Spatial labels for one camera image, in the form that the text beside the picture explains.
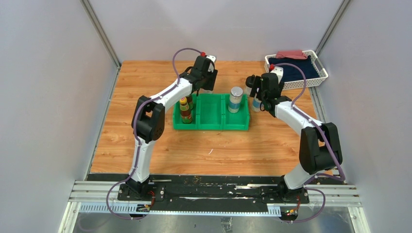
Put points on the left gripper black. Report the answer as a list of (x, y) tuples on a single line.
[(209, 86)]

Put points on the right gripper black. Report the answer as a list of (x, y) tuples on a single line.
[(258, 83)]

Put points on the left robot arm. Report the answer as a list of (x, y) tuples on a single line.
[(149, 118)]

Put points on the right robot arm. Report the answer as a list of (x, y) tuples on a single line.
[(320, 148)]

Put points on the right black-spout seasoning jar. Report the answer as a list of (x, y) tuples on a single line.
[(249, 84)]

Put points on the silver-lid jar in bin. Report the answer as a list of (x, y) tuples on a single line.
[(235, 98)]

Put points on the green three-compartment plastic bin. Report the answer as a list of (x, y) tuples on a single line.
[(210, 113)]

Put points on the pink folded cloth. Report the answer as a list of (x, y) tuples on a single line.
[(292, 54)]

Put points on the white perforated plastic basket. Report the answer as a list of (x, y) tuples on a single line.
[(299, 73)]

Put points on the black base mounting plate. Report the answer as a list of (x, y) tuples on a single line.
[(213, 195)]

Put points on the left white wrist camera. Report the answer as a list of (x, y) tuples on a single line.
[(211, 59)]

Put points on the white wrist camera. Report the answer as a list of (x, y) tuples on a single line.
[(211, 59), (279, 71)]

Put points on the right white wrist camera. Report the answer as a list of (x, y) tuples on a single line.
[(279, 71)]

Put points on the aluminium rail frame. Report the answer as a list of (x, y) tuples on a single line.
[(92, 197)]

